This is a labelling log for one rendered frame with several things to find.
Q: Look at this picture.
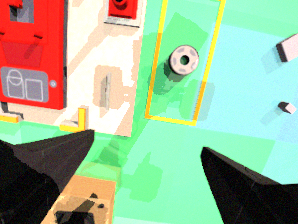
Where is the yellow rectangular outline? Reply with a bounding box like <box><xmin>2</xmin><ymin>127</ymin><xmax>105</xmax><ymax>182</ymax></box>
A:
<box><xmin>145</xmin><ymin>0</ymin><xmax>226</xmax><ymax>126</ymax></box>

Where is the black wheel with grey hub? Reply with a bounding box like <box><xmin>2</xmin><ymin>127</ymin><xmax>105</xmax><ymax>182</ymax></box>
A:
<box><xmin>169</xmin><ymin>44</ymin><xmax>199</xmax><ymax>75</ymax></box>

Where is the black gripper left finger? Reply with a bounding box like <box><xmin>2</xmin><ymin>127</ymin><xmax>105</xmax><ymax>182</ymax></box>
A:
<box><xmin>0</xmin><ymin>129</ymin><xmax>96</xmax><ymax>224</ymax></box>

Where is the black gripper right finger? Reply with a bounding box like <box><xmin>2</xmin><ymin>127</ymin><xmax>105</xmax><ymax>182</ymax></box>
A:
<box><xmin>200</xmin><ymin>146</ymin><xmax>298</xmax><ymax>224</ymax></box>

